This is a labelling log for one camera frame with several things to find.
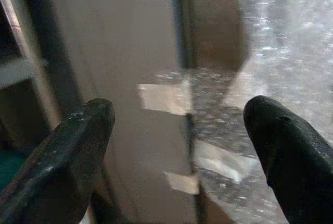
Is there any open fridge body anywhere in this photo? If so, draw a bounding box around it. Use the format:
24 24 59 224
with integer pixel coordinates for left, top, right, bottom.
0 0 63 191

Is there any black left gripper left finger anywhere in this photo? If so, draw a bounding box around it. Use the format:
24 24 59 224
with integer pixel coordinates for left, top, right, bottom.
0 98 116 224

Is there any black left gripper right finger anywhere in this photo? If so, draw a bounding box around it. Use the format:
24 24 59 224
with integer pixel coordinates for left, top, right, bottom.
243 95 333 224

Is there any stainless steel fridge door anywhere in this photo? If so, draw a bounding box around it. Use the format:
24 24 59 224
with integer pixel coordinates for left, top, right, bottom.
23 0 250 224

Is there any clear crumpled plastic bag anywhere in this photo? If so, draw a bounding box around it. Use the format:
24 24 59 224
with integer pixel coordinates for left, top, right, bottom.
137 67 287 224

